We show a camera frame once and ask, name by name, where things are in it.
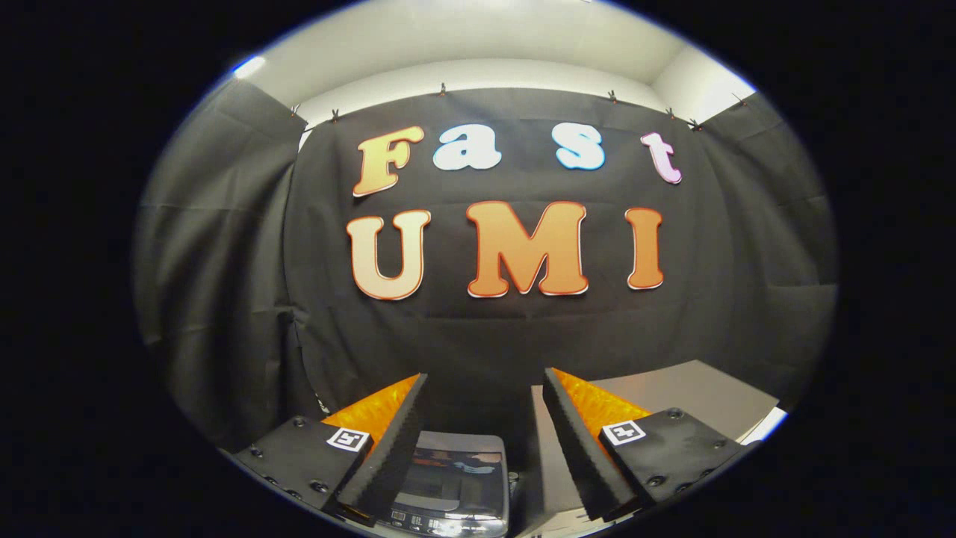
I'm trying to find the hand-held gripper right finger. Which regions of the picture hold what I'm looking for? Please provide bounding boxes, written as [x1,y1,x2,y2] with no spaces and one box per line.
[543,368,755,523]

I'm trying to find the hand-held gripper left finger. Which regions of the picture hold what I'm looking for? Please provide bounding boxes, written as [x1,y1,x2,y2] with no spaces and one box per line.
[233,373,429,527]

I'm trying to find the black backdrop cloth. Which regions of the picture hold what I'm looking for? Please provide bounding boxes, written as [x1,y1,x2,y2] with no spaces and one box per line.
[134,75,837,458]

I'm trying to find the grey washing machine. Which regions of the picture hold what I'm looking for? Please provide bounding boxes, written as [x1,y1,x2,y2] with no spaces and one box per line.
[372,430,521,538]

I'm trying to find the row of black cloth clips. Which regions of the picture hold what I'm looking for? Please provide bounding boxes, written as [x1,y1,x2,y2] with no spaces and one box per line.
[288,82,748,132]

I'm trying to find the white board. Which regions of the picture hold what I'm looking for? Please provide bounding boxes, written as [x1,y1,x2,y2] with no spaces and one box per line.
[736,407,789,446]

